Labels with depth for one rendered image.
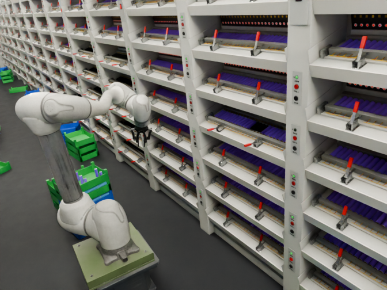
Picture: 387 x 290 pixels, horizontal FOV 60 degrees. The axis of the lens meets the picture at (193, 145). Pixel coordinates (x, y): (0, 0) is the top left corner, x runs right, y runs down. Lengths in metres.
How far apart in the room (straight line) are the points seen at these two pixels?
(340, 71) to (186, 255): 1.39
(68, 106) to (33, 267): 1.20
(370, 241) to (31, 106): 1.40
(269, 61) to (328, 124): 0.32
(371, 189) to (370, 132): 0.20
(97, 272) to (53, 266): 0.59
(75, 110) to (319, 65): 0.95
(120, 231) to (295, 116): 0.97
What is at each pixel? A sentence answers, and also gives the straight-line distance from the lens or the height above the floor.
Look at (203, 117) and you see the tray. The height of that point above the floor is 0.79.
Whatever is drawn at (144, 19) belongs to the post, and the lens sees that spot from 2.39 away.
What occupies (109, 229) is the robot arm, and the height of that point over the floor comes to 0.43.
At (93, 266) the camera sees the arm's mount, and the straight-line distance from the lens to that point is 1.81.
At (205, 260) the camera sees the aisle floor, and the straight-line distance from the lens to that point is 2.06.
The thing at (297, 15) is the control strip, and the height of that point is 1.31.
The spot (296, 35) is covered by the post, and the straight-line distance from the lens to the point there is 1.24.
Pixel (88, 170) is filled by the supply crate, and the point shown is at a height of 0.35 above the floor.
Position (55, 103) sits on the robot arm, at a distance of 1.45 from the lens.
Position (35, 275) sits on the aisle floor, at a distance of 2.30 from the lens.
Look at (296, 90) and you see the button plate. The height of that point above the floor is 1.06.
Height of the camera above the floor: 1.41
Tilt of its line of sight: 24 degrees down
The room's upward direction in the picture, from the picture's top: 6 degrees counter-clockwise
